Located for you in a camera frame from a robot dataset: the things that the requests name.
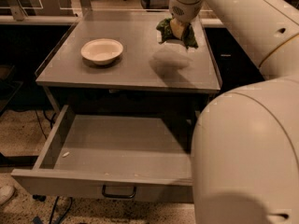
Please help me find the green jalapeno chip bag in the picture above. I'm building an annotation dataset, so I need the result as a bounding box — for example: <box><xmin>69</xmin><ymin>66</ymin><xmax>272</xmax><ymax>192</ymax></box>
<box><xmin>156</xmin><ymin>18</ymin><xmax>198</xmax><ymax>49</ymax></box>

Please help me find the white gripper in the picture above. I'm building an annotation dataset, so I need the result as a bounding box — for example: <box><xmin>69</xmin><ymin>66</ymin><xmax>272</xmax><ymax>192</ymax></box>
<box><xmin>169</xmin><ymin>0</ymin><xmax>203</xmax><ymax>39</ymax></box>

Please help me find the grey cabinet table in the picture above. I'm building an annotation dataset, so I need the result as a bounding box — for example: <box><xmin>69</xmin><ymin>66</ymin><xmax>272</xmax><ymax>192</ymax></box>
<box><xmin>35</xmin><ymin>10</ymin><xmax>223</xmax><ymax>126</ymax></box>

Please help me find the white paper bowl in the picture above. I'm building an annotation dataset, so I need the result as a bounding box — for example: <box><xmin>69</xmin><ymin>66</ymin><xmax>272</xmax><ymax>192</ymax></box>
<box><xmin>80</xmin><ymin>38</ymin><xmax>123</xmax><ymax>65</ymax></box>

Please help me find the open grey top drawer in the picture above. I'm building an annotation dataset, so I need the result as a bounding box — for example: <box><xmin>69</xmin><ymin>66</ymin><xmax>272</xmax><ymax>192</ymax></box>
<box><xmin>11</xmin><ymin>105</ymin><xmax>193</xmax><ymax>203</ymax></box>

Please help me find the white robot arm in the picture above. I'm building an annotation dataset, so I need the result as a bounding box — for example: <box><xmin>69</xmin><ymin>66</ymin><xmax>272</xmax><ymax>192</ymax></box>
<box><xmin>169</xmin><ymin>0</ymin><xmax>299</xmax><ymax>224</ymax></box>

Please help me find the white horizontal rail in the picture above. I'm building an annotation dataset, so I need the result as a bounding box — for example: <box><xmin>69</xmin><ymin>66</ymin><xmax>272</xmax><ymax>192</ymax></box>
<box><xmin>201</xmin><ymin>19</ymin><xmax>224</xmax><ymax>28</ymax></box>

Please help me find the black drawer handle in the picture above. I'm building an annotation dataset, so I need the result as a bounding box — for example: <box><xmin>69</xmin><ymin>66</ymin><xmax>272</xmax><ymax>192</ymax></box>
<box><xmin>102</xmin><ymin>185</ymin><xmax>136</xmax><ymax>200</ymax></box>

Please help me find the clear acrylic barrier panel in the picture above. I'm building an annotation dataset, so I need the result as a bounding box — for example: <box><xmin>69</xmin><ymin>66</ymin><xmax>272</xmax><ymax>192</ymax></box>
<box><xmin>0</xmin><ymin>0</ymin><xmax>172</xmax><ymax>23</ymax></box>

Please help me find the white shoe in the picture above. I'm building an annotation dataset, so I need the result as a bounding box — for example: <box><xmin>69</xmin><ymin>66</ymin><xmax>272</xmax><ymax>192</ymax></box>
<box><xmin>0</xmin><ymin>185</ymin><xmax>15</xmax><ymax>205</ymax></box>

